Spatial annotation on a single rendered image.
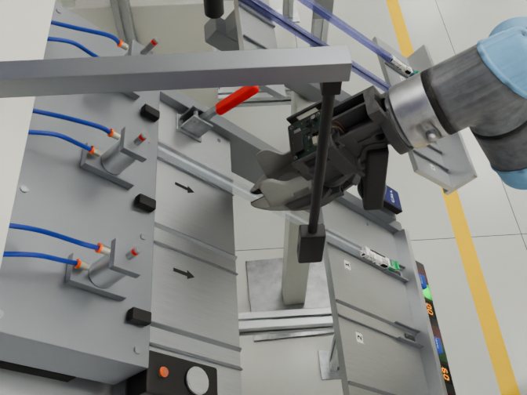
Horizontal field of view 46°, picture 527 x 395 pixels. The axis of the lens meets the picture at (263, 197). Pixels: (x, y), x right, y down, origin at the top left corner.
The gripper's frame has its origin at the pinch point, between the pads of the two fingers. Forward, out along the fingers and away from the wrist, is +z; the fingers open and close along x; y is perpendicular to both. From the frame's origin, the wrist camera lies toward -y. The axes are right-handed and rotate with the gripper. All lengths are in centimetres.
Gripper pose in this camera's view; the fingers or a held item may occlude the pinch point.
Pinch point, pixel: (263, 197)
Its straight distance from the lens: 78.2
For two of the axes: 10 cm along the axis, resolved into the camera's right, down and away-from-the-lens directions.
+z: -8.1, 3.8, 4.4
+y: -5.8, -4.4, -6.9
